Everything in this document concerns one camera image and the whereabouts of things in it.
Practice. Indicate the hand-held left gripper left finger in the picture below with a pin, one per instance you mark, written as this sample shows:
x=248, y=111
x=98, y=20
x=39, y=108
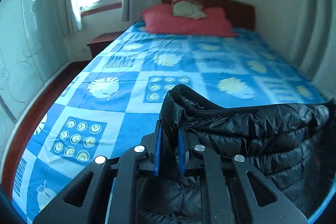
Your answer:
x=157, y=150

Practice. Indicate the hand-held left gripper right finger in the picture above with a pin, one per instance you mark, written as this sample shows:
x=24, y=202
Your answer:
x=182, y=153

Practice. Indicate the black quilted puffer jacket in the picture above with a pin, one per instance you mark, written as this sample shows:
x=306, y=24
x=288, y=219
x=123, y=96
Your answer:
x=262, y=129

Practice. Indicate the bed with blue patterned sheet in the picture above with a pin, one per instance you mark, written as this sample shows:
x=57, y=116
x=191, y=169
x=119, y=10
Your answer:
x=168, y=82

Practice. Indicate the brown wooden nightstand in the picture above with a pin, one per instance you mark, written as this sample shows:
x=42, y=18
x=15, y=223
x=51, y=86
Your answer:
x=102, y=43

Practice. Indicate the red pillow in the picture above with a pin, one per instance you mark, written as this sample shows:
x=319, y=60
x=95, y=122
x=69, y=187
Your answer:
x=189, y=24

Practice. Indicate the white printed cushion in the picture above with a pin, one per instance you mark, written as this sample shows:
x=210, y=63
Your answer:
x=187, y=9

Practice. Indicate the brown wooden headboard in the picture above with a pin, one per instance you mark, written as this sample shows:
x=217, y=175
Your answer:
x=236, y=7

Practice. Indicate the white wardrobe with circle pattern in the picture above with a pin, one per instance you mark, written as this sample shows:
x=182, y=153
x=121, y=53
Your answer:
x=31, y=35

